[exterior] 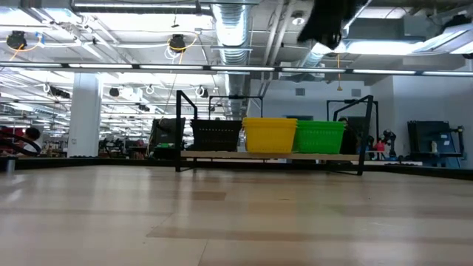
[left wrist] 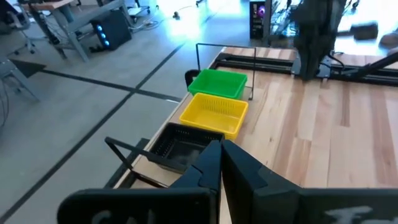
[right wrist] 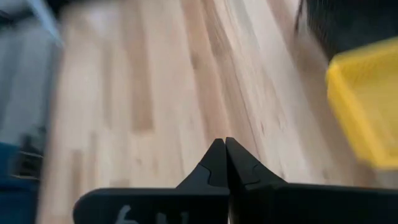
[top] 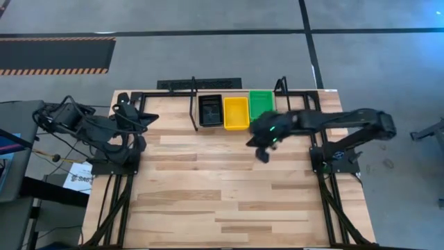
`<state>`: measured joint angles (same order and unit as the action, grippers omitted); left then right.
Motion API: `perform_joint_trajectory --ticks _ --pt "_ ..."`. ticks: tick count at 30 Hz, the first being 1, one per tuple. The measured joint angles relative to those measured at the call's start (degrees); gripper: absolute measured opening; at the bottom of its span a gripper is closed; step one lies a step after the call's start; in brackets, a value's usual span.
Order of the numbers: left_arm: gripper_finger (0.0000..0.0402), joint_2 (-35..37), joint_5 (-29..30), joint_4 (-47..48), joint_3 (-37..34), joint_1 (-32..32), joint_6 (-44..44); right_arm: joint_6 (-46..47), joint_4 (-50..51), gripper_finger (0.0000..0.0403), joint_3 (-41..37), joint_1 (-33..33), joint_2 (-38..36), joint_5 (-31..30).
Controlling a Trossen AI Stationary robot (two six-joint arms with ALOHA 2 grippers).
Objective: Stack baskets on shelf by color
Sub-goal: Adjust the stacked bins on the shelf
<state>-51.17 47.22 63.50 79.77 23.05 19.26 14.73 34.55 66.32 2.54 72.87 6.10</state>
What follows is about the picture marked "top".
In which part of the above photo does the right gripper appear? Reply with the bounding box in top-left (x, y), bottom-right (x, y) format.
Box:
top-left (245, 110), bottom-right (301, 164)

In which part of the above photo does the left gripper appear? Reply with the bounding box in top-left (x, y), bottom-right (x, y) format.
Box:
top-left (114, 102), bottom-right (160, 135)

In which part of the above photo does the yellow slotted plastic basket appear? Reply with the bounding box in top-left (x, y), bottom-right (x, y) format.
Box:
top-left (223, 97), bottom-right (250, 131)

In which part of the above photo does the green slotted plastic basket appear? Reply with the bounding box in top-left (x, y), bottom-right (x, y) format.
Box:
top-left (248, 90), bottom-right (277, 122)

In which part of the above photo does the black slotted plastic basket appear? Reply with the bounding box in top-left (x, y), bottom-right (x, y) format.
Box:
top-left (198, 94), bottom-right (224, 127)

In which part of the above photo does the black perforated floor strip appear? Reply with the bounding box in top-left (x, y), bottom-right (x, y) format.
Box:
top-left (157, 77), bottom-right (243, 90)

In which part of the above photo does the white printed paper sheet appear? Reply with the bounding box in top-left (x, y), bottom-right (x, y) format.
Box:
top-left (62, 161), bottom-right (94, 195)

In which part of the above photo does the black orange-striped floor mat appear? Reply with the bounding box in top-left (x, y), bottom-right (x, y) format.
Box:
top-left (0, 36), bottom-right (117, 76)

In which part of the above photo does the dark furniture bar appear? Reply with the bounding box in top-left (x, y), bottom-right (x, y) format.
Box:
top-left (19, 175), bottom-right (90, 209)

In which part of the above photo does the grey desk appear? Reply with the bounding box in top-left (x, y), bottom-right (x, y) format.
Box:
top-left (0, 99), bottom-right (45, 204)

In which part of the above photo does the grey furniture surface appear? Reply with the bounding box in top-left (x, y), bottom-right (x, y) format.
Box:
top-left (0, 196), bottom-right (35, 250)

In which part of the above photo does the grey tripod leg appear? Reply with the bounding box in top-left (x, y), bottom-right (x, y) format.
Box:
top-left (409, 119), bottom-right (444, 153)

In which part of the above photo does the black aluminium table frame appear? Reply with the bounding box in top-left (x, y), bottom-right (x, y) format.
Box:
top-left (81, 89), bottom-right (379, 249)

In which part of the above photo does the wooden shelf with black frame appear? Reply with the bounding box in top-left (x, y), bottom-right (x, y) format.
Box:
top-left (189, 75), bottom-right (289, 135)

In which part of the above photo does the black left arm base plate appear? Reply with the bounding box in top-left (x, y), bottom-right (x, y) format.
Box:
top-left (90, 147), bottom-right (142, 176)

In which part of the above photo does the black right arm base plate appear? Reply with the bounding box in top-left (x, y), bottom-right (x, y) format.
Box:
top-left (309, 145), bottom-right (361, 174)

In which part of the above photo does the yellow floor cable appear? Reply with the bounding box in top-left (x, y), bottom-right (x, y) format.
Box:
top-left (31, 147), bottom-right (89, 165)

